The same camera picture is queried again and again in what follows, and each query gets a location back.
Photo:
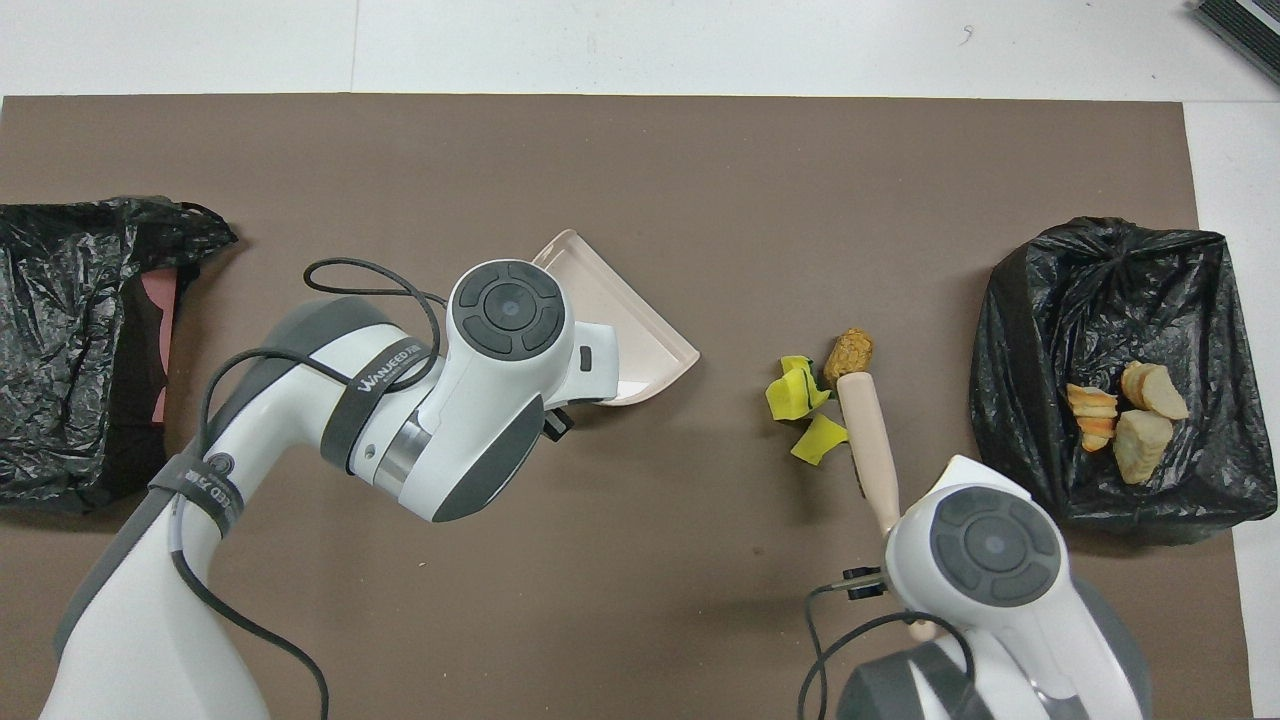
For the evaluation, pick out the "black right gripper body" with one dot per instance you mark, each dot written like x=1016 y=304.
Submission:
x=865 y=583

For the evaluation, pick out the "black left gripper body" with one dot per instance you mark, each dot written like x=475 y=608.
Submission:
x=558 y=425

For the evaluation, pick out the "beige plastic dustpan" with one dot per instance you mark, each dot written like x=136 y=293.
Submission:
x=640 y=330

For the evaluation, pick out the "beige hand brush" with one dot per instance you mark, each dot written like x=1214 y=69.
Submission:
x=868 y=440

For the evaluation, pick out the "brown corn-shaped nugget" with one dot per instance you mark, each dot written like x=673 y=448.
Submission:
x=848 y=352

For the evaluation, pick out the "orange striped croissant toy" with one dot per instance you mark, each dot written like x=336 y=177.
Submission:
x=1092 y=415

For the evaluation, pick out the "pale bread chunk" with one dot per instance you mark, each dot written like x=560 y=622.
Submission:
x=1140 y=445
x=1158 y=392

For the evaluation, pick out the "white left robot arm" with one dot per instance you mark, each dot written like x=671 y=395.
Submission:
x=505 y=310

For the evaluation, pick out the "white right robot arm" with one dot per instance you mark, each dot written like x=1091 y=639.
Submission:
x=990 y=545

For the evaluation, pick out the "black trash bag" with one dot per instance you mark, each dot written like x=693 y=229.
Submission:
x=1040 y=330
x=60 y=330

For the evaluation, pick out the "pink bin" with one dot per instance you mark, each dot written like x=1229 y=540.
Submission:
x=160 y=320

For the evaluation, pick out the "brown table mat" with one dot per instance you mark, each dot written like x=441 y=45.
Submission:
x=700 y=150

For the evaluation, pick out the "dark striped grey object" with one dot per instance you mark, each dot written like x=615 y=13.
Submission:
x=1245 y=25

